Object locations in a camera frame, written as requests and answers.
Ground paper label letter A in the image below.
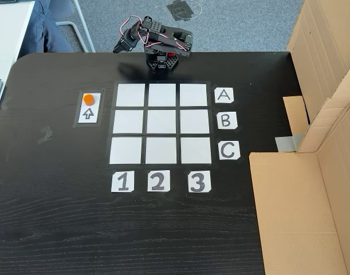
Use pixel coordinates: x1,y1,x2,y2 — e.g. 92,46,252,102
214,88,235,104

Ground paper label number 1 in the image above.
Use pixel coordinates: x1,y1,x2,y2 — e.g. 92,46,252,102
111,171,135,193

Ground black floor tape patch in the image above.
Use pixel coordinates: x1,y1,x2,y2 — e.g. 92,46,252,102
166,0,203,22

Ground paper label letter C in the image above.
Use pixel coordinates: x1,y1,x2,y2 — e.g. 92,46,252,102
218,140,241,161

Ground grey duct tape piece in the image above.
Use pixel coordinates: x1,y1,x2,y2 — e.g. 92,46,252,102
274,133,303,153

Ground red white servo cable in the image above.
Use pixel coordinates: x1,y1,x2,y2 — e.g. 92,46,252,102
119,15,150,48

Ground white grid sheet black tape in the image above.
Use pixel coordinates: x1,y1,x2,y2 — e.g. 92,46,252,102
105,81,218,167

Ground person's leg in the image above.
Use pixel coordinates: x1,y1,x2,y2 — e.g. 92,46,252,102
18,0,75,58

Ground paper label letter B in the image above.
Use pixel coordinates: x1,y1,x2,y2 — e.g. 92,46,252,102
217,111,238,130

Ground chair with white frame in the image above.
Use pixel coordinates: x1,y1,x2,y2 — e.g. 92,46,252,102
48,0,96,53

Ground paper label number 2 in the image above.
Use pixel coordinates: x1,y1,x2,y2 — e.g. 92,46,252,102
147,170,171,193

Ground paper label number 3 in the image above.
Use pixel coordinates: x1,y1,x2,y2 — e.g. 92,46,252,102
187,170,212,193

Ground clear tape scraps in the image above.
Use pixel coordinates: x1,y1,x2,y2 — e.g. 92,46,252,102
37,125,54,146

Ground white side table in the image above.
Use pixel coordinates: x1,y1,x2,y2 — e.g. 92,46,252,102
0,0,36,81

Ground white arrow paper sheet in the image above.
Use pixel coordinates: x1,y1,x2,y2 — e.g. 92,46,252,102
77,92,103,124

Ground brown cardboard screen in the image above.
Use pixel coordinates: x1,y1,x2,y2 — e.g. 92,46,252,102
249,97,350,275
282,0,350,154

